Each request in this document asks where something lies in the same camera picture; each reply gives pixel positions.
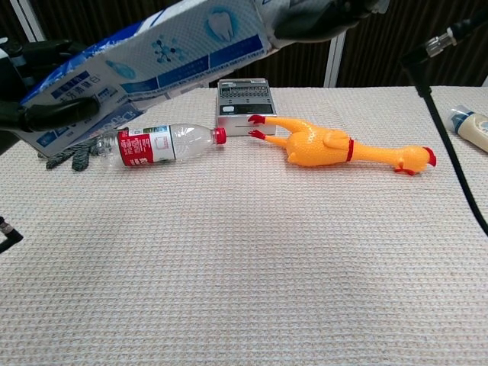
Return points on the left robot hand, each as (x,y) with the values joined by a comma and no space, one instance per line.
(45,114)

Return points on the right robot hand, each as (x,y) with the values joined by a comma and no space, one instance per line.
(324,19)

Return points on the blue white toothpaste box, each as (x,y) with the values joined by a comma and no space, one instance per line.
(171,49)

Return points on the silver boxed electronic device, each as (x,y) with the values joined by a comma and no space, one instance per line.
(244,103)

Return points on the grey knit work glove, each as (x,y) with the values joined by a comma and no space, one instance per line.
(78,158)

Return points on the clear red-label plastic bottle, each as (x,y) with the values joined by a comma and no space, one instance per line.
(148,146)

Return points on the yellow rubber chicken toy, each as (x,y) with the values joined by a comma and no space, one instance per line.
(316,146)

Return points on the beige blue-cap squeeze bottle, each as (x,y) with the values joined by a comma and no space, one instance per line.
(472,129)

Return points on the beige woven tablecloth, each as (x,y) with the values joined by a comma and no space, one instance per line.
(244,267)

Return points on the white partition post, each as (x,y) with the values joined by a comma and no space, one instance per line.
(32,19)
(335,65)
(485,82)

